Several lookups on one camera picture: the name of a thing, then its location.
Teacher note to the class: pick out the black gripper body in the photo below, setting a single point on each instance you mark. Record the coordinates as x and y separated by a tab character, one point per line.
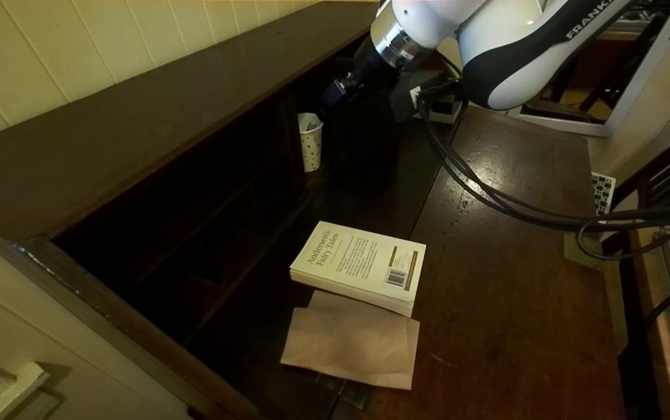
365	76

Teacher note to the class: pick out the dark hardcover book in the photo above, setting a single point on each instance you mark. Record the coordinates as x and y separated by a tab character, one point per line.
445	109

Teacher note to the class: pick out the white perforated bracket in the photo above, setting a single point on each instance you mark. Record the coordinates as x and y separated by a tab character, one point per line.
604	191

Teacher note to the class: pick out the white patterned paper cup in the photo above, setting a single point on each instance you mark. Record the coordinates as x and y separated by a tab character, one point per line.
311	140

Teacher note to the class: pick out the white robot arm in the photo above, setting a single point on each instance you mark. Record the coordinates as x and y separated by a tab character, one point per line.
510	50

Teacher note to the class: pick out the white framed doorway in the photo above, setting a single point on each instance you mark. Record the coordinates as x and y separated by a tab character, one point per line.
599	85

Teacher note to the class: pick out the white paperback book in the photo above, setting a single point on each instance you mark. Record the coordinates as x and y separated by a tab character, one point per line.
360	263

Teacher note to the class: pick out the small paper note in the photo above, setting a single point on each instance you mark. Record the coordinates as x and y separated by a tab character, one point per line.
572	252

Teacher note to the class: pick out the dark wooden desk hutch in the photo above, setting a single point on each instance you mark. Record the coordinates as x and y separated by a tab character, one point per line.
167	210

